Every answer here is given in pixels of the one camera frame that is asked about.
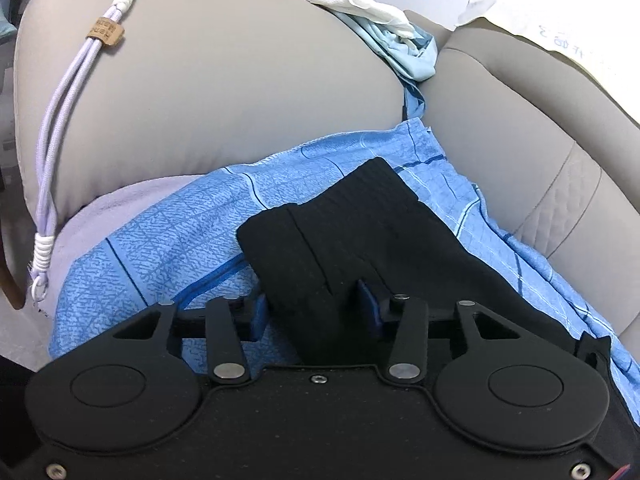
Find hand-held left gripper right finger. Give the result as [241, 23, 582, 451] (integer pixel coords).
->
[356, 281, 526, 386]

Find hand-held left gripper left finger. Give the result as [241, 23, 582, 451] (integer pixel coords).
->
[112, 294, 269, 385]

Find black pants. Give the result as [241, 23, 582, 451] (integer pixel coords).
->
[235, 156, 613, 367]

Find blue checked bed sheet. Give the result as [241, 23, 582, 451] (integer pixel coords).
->
[47, 117, 640, 411]

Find lavender sheet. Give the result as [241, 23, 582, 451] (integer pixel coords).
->
[49, 174, 222, 322]

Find beige leather sofa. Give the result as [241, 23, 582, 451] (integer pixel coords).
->
[12, 0, 640, 341]

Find light blue cloth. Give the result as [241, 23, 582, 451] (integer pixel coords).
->
[337, 9, 439, 85]

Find white cloth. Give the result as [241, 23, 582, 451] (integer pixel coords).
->
[282, 0, 417, 41]

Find white paper sheet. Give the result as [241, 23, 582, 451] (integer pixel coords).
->
[454, 0, 640, 128]

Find purple braided cable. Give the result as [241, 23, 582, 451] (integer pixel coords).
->
[27, 0, 151, 306]

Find brown cable label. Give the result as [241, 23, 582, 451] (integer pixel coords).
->
[86, 16, 125, 47]

